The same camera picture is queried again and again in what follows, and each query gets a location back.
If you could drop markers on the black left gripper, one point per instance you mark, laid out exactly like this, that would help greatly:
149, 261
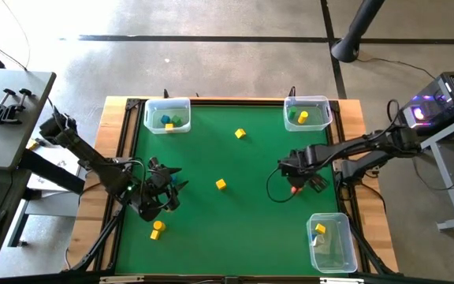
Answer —
160, 179

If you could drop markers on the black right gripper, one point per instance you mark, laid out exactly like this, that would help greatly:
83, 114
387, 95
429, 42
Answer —
298, 163

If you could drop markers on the red cylinder block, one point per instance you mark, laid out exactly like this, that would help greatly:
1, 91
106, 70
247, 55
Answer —
296, 191

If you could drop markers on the yellow cylinder block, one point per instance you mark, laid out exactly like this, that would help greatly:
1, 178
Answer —
302, 117
159, 225

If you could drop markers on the green cylinder block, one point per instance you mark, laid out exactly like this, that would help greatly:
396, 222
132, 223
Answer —
292, 113

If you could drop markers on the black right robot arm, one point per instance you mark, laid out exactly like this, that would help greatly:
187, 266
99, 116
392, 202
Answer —
369, 146

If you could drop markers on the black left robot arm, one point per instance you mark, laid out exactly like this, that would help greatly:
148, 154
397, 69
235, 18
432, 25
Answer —
93, 161

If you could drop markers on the green cube block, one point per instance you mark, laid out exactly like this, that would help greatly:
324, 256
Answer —
176, 120

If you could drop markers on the blue cube block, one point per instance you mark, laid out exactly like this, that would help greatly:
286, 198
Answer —
165, 119

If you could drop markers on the clear plastic bin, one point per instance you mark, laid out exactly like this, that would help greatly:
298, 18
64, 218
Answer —
341, 252
321, 118
150, 106

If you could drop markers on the green table mat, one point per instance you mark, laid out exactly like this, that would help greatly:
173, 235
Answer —
211, 236

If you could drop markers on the black table clamp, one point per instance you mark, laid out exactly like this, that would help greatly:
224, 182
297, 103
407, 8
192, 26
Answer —
166, 94
292, 91

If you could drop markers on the black desk beam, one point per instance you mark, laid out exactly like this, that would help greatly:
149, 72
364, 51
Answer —
49, 169

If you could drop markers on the grey metal stand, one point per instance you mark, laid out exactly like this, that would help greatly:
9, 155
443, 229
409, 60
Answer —
447, 179

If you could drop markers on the small yellow tool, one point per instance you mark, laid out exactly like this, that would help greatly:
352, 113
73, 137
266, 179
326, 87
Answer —
33, 144

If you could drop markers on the black floor pole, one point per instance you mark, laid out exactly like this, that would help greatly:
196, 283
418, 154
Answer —
349, 43

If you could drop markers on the dark desk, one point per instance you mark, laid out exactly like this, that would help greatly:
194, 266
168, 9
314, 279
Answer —
10, 189

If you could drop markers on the black desktop computer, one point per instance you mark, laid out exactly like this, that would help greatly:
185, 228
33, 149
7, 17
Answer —
447, 90

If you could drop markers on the black frame strut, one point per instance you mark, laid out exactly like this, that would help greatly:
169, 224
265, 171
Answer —
371, 248
97, 244

